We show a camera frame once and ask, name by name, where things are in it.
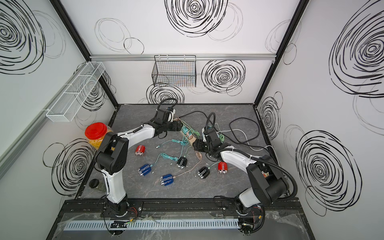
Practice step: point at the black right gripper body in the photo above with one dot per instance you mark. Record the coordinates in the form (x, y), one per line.
(203, 147)

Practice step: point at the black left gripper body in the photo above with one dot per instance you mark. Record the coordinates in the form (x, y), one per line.
(174, 126)

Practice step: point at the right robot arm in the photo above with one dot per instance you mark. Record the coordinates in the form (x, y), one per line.
(267, 179)

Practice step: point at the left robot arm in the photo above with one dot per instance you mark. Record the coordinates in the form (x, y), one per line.
(112, 153)

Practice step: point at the beige power strip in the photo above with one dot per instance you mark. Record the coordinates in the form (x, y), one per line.
(194, 136)

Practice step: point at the teal USB charger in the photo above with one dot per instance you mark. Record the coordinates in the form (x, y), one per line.
(186, 131)

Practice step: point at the clear jar of yellow flakes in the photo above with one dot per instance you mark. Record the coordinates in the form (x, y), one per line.
(95, 134)

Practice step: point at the black wire basket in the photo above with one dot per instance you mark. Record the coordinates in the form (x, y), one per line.
(175, 73)

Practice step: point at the aluminium wall rail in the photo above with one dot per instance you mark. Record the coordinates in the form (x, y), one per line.
(183, 57)

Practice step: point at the white wire shelf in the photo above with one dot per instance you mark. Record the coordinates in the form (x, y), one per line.
(76, 92)

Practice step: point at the white slotted cable duct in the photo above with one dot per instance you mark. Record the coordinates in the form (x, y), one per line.
(189, 224)

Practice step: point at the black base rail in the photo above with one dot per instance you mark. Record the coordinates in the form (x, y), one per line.
(142, 207)

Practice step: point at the black corner frame post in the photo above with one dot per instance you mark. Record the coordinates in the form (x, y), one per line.
(66, 20)

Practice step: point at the right black corner post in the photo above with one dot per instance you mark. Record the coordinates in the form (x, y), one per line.
(302, 5)

